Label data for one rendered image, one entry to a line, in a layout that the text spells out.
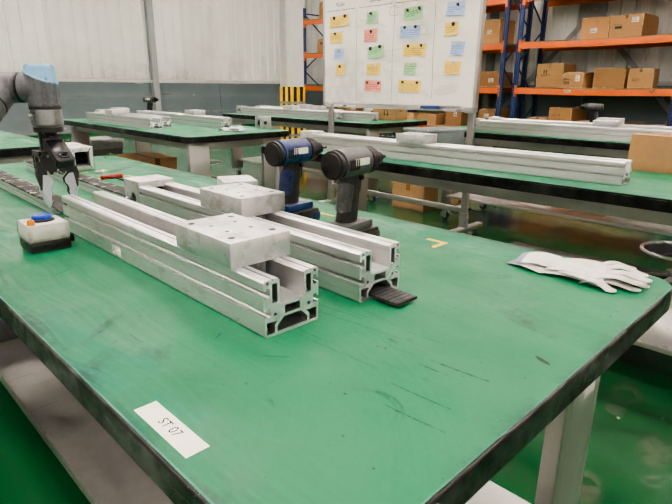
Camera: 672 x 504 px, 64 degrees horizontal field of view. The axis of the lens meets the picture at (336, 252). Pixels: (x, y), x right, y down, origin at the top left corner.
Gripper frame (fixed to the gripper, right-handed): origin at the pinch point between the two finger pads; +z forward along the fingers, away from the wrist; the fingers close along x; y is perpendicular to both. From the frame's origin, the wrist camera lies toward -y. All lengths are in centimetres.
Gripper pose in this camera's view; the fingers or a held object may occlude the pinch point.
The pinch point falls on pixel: (62, 203)
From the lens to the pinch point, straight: 162.0
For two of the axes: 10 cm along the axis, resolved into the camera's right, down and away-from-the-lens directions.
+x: -7.2, 2.0, -6.6
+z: -0.1, 9.6, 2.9
